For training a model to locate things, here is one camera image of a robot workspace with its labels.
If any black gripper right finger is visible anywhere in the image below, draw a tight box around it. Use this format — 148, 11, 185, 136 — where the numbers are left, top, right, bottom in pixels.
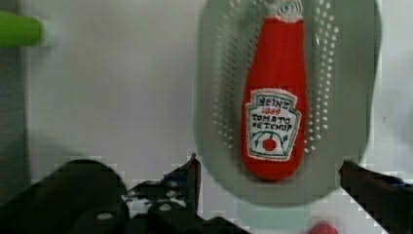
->
338, 160, 413, 234

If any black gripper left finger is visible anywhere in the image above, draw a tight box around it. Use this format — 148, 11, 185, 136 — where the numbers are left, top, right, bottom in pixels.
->
122, 153, 250, 234

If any red plush ketchup bottle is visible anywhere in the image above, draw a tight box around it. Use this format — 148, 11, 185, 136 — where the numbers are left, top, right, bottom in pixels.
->
241, 0, 308, 180

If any green oval strainer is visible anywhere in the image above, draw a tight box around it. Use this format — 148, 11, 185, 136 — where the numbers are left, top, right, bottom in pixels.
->
195, 0, 381, 206

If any pink plush toy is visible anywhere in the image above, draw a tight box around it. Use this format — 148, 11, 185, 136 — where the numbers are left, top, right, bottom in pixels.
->
309, 223, 339, 234

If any green cylinder toy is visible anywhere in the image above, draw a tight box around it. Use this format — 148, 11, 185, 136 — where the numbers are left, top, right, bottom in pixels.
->
0, 11, 44, 48

